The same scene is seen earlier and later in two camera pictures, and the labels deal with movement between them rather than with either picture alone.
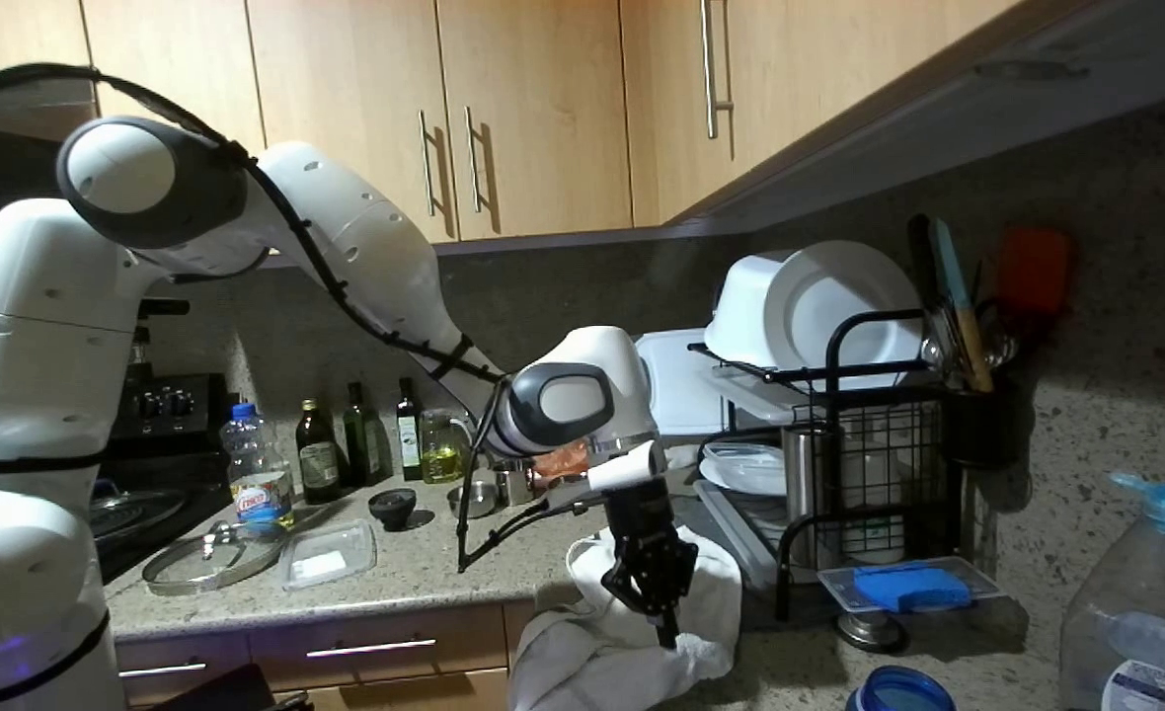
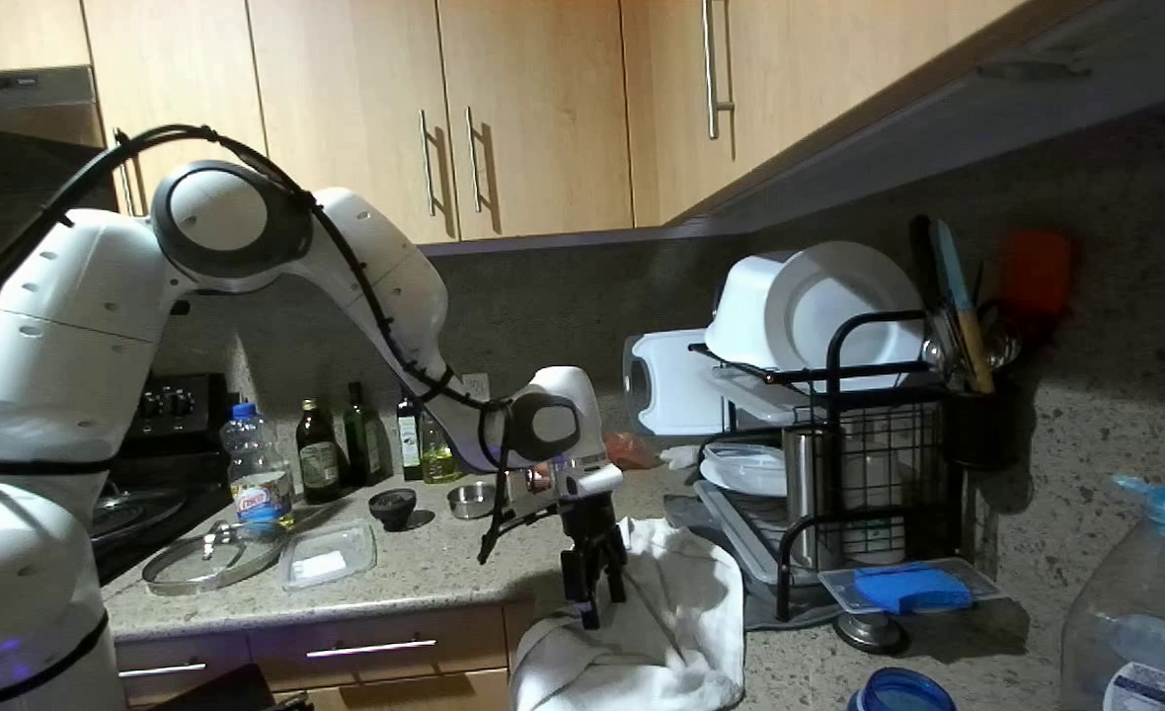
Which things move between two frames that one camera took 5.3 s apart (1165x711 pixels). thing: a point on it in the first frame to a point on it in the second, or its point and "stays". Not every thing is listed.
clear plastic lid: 744,462 stays
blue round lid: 902,688 stays
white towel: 590,649 stays
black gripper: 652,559 to 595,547
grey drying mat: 789,624 to 756,532
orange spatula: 1035,273 stays
